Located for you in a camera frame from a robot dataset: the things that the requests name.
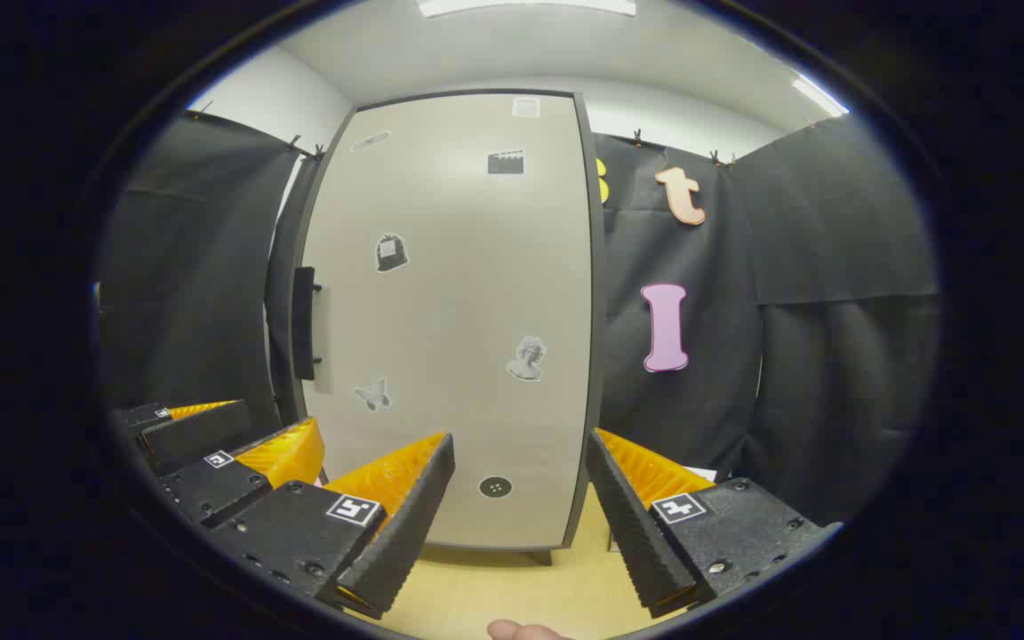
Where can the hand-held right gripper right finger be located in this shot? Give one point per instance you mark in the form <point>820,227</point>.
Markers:
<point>632,533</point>

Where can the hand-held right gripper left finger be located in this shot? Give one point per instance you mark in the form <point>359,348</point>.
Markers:
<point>405,533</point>

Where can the dark grey cabinet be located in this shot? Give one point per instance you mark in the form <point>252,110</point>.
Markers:
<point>279,267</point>

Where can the small ceiling light panel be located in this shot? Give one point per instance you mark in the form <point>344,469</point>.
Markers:
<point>819,95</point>

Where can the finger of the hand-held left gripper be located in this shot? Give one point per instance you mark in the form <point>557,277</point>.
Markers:
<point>210,489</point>
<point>201,436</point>

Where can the black backdrop cloth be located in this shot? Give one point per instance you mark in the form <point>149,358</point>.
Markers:
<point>832,356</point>

